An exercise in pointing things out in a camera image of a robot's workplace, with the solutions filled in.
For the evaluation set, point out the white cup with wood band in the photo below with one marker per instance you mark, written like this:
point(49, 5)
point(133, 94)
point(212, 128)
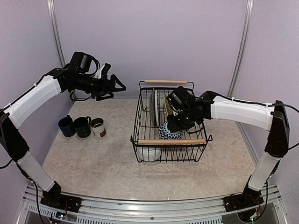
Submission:
point(98, 128)

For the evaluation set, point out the gold patterned plate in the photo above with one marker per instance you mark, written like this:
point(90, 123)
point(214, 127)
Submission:
point(168, 107)

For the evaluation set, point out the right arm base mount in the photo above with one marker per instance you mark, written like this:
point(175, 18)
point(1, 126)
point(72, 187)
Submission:
point(247, 198)

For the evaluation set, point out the blue white patterned bowl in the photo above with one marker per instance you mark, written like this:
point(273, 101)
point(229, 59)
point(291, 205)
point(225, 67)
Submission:
point(166, 134)

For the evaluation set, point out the aluminium corner post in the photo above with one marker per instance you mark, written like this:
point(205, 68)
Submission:
point(55, 31)
point(242, 47)

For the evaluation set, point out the rear wooden rack handle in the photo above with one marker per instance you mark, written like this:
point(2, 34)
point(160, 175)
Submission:
point(166, 81)

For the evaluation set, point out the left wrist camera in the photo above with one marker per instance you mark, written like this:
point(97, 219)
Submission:
point(102, 71)

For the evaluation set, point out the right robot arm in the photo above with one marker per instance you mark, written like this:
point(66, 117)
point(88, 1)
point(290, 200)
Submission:
point(211, 105)

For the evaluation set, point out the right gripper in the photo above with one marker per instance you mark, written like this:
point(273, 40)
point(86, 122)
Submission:
point(174, 127)

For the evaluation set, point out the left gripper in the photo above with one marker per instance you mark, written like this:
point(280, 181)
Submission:
point(104, 88)

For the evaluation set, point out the left aluminium corner post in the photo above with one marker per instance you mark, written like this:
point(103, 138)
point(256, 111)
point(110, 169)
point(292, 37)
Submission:
point(55, 31)

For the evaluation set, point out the right aluminium corner post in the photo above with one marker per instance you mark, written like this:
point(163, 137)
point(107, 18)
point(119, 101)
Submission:
point(242, 47)

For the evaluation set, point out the black wire dish rack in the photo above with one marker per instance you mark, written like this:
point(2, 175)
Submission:
point(144, 130)

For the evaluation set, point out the grey plate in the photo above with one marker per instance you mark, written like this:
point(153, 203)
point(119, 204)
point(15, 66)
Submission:
point(152, 112)

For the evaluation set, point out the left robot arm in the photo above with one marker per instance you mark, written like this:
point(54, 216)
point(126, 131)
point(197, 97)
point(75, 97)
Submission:
point(83, 73)

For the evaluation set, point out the dark green mug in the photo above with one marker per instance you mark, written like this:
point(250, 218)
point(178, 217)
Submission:
point(82, 126)

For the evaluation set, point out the navy blue mug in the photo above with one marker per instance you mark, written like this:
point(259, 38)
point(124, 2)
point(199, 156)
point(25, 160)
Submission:
point(66, 126)

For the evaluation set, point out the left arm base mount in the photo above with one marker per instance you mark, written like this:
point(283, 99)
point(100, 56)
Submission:
point(65, 202)

